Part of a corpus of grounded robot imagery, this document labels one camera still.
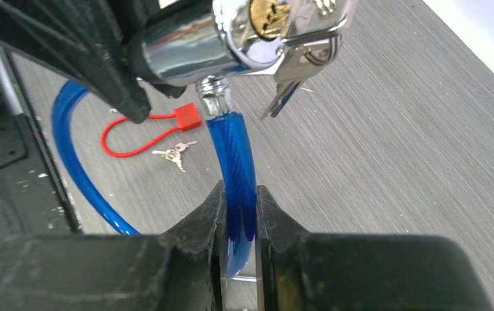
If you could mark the blue cable lock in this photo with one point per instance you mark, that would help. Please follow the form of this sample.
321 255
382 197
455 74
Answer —
203 43

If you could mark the red cable lock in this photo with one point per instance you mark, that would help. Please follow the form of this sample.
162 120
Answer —
119 139

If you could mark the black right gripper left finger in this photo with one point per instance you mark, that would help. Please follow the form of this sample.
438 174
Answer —
179 269

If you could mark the red lock keys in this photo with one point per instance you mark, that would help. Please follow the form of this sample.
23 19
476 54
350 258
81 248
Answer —
174 154

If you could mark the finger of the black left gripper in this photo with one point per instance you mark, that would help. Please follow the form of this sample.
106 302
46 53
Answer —
80 40

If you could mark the blue lock key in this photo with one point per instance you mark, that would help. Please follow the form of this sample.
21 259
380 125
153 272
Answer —
300 64

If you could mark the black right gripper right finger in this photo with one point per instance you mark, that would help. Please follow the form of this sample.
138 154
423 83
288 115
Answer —
301 270

